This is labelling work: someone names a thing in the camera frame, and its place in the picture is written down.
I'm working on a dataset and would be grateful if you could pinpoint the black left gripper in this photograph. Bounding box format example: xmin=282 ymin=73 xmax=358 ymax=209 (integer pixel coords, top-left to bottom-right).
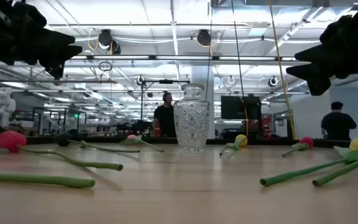
xmin=0 ymin=0 xmax=83 ymax=79

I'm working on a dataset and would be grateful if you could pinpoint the red artificial tulip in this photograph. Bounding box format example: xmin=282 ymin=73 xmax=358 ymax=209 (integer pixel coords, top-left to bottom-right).
xmin=282 ymin=136 xmax=314 ymax=157
xmin=0 ymin=130 xmax=124 ymax=172

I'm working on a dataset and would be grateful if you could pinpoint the black artificial tulip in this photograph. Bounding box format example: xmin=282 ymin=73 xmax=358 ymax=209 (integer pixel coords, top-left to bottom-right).
xmin=53 ymin=132 xmax=141 ymax=154
xmin=311 ymin=152 xmax=358 ymax=188

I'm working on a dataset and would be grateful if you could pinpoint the pink artificial tulip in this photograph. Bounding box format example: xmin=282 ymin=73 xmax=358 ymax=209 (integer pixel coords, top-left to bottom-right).
xmin=119 ymin=134 xmax=165 ymax=153
xmin=0 ymin=173 xmax=96 ymax=189

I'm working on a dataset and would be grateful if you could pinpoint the clear cut-glass vase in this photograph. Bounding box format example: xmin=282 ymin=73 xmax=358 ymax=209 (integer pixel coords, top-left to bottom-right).
xmin=173 ymin=83 xmax=211 ymax=154

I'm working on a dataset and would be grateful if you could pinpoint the person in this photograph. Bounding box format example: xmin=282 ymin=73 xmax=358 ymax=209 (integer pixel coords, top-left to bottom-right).
xmin=321 ymin=101 xmax=357 ymax=141
xmin=153 ymin=92 xmax=177 ymax=138

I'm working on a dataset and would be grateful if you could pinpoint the white robot figure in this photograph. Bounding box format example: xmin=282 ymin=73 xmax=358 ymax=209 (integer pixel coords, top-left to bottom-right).
xmin=0 ymin=86 xmax=17 ymax=127

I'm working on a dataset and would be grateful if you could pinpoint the black monitor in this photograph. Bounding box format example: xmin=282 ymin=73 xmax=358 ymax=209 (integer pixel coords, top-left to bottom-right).
xmin=221 ymin=95 xmax=262 ymax=121

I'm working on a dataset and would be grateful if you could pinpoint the yellow hanging cable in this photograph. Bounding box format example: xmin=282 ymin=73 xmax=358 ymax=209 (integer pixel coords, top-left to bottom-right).
xmin=268 ymin=0 xmax=296 ymax=141

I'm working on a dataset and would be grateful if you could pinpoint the black ceiling cable reel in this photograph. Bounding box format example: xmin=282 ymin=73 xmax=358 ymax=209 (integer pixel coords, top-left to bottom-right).
xmin=98 ymin=29 xmax=122 ymax=55
xmin=196 ymin=29 xmax=213 ymax=47

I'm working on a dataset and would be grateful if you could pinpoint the black hanging cable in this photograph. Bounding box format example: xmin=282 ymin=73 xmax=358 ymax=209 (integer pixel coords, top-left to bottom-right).
xmin=230 ymin=0 xmax=249 ymax=138

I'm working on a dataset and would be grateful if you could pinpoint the black camera boom stand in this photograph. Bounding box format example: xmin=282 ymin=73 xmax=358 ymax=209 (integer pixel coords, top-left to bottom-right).
xmin=137 ymin=76 xmax=191 ymax=138

